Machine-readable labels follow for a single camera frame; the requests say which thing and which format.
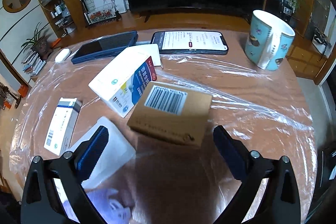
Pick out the small white blue medicine box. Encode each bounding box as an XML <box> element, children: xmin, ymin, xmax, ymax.
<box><xmin>44</xmin><ymin>97</ymin><xmax>82</xmax><ymax>156</ymax></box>

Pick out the translucent white plastic case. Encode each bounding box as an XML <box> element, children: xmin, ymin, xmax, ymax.
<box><xmin>69</xmin><ymin>117</ymin><xmax>136</xmax><ymax>190</ymax></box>

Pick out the purple hair roller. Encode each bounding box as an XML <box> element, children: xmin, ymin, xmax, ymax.
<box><xmin>87</xmin><ymin>188</ymin><xmax>131</xmax><ymax>223</ymax></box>

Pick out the brown cardboard barcode box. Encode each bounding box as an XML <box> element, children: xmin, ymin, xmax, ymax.
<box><xmin>127</xmin><ymin>81</ymin><xmax>213</xmax><ymax>147</ymax></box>

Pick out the white blue red medicine box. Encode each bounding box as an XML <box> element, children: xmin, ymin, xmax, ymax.
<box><xmin>88</xmin><ymin>44</ymin><xmax>161</xmax><ymax>118</ymax></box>

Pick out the clear plastic table cover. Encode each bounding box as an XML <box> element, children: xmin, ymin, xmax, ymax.
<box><xmin>10</xmin><ymin>31</ymin><xmax>317</xmax><ymax>223</ymax></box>

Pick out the white earbuds case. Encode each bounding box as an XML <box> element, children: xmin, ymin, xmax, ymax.
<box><xmin>55</xmin><ymin>48</ymin><xmax>71</xmax><ymax>63</ymax></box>

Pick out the smartphone with lit screen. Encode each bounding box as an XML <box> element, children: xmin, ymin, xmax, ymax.
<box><xmin>150</xmin><ymin>30</ymin><xmax>229</xmax><ymax>55</ymax></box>

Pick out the wooden tv cabinet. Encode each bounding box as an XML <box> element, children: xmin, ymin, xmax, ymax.
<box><xmin>59</xmin><ymin>0</ymin><xmax>335</xmax><ymax>85</ymax></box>

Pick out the dark blue cased phone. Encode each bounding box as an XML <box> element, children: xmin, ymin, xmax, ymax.
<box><xmin>71</xmin><ymin>31</ymin><xmax>138</xmax><ymax>64</ymax></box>

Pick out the teal patterned ceramic mug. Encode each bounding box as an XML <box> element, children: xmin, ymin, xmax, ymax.
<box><xmin>244</xmin><ymin>10</ymin><xmax>295</xmax><ymax>71</ymax></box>

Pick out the potted plant left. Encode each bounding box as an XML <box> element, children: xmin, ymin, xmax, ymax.
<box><xmin>21</xmin><ymin>22</ymin><xmax>51</xmax><ymax>60</ymax></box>

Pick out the black coffee machine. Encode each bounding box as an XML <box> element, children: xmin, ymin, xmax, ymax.
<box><xmin>276</xmin><ymin>0</ymin><xmax>293</xmax><ymax>23</ymax></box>

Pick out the small potted plant right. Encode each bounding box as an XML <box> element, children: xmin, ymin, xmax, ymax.
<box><xmin>288</xmin><ymin>0</ymin><xmax>304</xmax><ymax>29</ymax></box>

